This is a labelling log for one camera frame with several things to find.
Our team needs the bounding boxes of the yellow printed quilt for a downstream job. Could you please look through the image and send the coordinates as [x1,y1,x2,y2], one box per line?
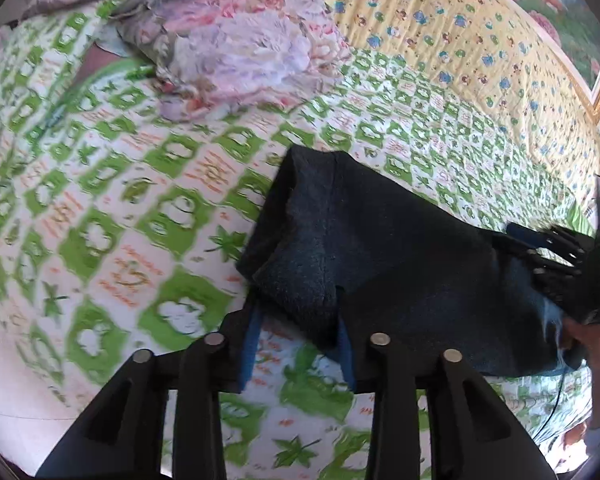
[314,0,600,197]

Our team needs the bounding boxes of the pink floral blanket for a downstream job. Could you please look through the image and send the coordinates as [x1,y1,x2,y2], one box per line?
[114,0,355,124]

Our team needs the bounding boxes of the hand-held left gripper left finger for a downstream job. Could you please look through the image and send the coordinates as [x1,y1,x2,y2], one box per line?
[35,294,264,480]

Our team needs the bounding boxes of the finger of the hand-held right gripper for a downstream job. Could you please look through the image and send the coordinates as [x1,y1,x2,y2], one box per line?
[491,238,588,317]
[504,222,597,263]

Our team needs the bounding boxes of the dark pants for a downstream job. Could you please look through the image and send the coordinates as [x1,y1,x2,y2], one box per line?
[235,145,597,377]

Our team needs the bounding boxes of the black cable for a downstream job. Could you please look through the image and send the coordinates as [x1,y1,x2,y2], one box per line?
[532,364,569,444]

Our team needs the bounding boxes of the person's right hand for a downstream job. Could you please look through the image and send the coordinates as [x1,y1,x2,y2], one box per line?
[561,318,600,362]

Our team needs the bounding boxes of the green printed bed sheet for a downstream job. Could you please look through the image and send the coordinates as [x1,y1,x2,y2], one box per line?
[0,0,600,480]

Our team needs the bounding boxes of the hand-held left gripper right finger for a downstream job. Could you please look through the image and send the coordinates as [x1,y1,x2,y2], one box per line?
[336,310,557,480]

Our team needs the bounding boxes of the framed wall picture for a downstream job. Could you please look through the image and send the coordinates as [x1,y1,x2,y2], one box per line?
[454,0,600,122]

